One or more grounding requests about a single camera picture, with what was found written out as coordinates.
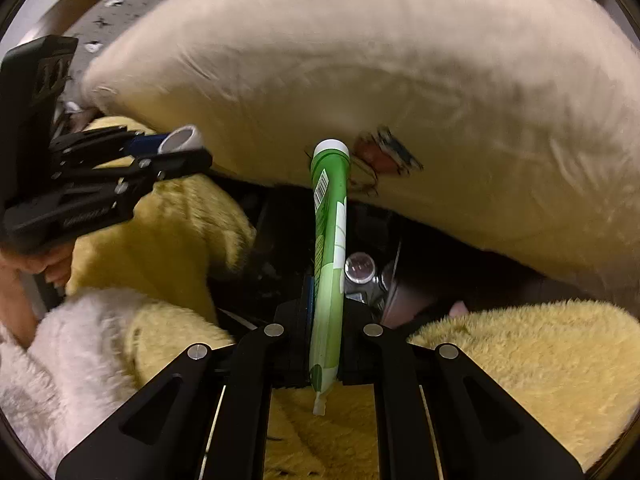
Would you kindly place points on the grey patterned bed sheet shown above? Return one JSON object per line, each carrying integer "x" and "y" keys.
{"x": 96, "y": 30}

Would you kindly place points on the cream printed duvet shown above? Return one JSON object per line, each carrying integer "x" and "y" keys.
{"x": 512, "y": 125}

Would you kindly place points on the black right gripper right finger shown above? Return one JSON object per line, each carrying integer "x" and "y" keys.
{"x": 440, "y": 416}

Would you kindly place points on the yellow fluffy garment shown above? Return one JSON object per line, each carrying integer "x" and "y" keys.
{"x": 213, "y": 268}

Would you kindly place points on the green tube with white cap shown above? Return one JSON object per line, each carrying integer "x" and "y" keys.
{"x": 329, "y": 177}

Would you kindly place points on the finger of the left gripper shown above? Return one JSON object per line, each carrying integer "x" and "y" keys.
{"x": 106, "y": 144}
{"x": 146, "y": 170}

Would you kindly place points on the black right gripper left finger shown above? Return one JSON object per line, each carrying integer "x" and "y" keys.
{"x": 203, "y": 416}

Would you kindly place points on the white fluffy sleeve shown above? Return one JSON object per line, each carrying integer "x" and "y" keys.
{"x": 74, "y": 374}

